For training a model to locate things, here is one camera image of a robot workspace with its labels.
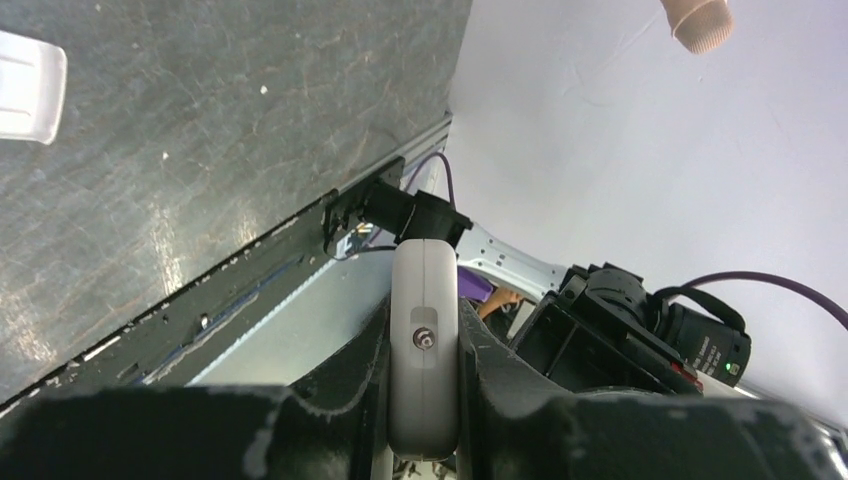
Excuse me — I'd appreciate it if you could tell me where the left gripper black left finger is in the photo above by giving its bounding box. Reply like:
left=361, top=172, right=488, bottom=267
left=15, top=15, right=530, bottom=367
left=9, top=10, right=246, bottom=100
left=291, top=298, right=391, bottom=479

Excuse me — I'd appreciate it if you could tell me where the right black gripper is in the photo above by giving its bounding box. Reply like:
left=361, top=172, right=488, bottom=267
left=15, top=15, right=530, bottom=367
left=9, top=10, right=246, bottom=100
left=509, top=291, right=703, bottom=396

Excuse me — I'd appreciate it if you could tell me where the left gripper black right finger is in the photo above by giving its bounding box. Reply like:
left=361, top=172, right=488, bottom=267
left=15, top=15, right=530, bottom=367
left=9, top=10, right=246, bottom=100
left=457, top=299, right=561, bottom=479

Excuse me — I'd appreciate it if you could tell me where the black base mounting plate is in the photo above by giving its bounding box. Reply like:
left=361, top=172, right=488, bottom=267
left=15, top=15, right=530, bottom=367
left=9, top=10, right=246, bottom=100
left=1, top=156, right=405, bottom=419

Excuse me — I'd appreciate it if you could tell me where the black stand with pink disc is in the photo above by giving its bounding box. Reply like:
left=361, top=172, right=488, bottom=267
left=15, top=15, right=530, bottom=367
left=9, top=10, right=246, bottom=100
left=661, top=0, right=735, bottom=55

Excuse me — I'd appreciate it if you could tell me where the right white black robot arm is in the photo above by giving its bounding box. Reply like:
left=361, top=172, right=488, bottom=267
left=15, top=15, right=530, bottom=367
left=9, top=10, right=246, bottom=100
left=362, top=180, right=751, bottom=395

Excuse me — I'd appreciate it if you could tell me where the white battery cover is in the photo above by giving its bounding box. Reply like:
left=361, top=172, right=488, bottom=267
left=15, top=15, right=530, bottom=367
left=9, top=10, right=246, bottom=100
left=1, top=31, right=68, bottom=145

